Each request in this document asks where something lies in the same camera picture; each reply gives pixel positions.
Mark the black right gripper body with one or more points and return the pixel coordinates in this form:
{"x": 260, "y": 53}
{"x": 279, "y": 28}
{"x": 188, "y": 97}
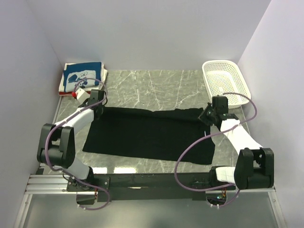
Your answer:
{"x": 206, "y": 116}

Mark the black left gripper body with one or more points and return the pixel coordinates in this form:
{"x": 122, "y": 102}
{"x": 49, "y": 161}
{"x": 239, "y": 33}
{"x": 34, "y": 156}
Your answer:
{"x": 85, "y": 102}

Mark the black t shirt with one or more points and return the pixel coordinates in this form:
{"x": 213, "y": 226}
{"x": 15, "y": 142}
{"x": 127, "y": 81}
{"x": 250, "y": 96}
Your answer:
{"x": 140, "y": 133}

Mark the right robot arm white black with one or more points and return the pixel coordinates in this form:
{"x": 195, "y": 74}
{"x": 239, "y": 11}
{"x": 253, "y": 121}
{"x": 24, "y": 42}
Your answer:
{"x": 255, "y": 164}

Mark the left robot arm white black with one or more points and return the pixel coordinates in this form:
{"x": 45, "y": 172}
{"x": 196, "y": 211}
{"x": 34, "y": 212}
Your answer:
{"x": 57, "y": 148}

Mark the blue cartoon print folded shirt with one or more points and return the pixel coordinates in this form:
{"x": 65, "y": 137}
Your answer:
{"x": 82, "y": 76}

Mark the red folded shirt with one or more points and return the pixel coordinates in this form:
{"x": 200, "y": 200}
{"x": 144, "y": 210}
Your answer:
{"x": 65, "y": 93}

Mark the white perforated plastic basket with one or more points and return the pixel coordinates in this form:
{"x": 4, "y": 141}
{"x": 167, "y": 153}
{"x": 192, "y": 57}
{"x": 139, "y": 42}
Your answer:
{"x": 224, "y": 76}

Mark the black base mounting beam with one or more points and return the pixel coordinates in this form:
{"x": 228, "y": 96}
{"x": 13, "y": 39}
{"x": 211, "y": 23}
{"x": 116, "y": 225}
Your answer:
{"x": 151, "y": 186}

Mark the aluminium table edge rail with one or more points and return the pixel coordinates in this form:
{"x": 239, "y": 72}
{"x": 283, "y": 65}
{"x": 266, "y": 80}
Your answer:
{"x": 42, "y": 165}

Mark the aluminium front frame rail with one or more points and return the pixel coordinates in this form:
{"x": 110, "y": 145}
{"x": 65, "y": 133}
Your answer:
{"x": 49, "y": 184}

